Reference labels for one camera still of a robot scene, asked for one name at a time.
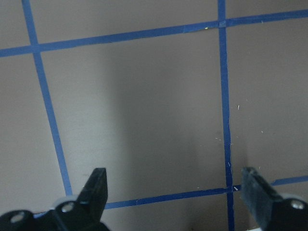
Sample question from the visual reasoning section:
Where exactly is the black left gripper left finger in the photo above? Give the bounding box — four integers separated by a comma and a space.
0, 168, 109, 231

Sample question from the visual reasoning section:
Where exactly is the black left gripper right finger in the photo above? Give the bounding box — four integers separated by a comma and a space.
241, 167, 308, 231

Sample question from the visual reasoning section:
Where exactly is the white plastic bin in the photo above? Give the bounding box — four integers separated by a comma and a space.
246, 228, 262, 231

